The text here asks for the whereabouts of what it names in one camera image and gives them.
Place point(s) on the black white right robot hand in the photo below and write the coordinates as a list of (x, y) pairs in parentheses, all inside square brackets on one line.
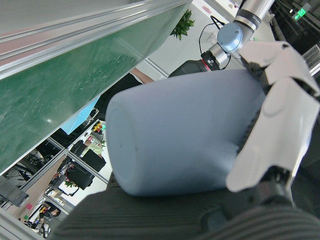
[(282, 120)]

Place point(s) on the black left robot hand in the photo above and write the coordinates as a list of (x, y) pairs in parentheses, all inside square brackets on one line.
[(187, 68)]

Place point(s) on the light blue plastic cup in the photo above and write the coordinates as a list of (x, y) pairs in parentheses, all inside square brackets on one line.
[(175, 130)]

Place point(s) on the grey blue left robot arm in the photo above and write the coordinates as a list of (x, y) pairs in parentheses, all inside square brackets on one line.
[(230, 37)]

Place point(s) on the green potted plant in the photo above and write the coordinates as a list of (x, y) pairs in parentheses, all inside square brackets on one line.
[(183, 25)]

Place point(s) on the person in black clothes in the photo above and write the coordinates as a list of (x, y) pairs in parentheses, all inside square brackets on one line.
[(120, 87)]

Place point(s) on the green exit sign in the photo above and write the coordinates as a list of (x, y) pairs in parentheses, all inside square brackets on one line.
[(300, 13)]

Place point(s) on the light blue panel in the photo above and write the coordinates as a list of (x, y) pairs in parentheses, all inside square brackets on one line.
[(77, 120)]

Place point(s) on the green conveyor belt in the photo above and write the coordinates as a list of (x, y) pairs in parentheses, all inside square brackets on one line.
[(50, 87)]

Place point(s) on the black computer monitor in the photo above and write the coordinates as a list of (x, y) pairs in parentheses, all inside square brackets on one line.
[(80, 177)]

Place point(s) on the grey conveyor motor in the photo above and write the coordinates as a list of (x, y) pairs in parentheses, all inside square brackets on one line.
[(13, 193)]

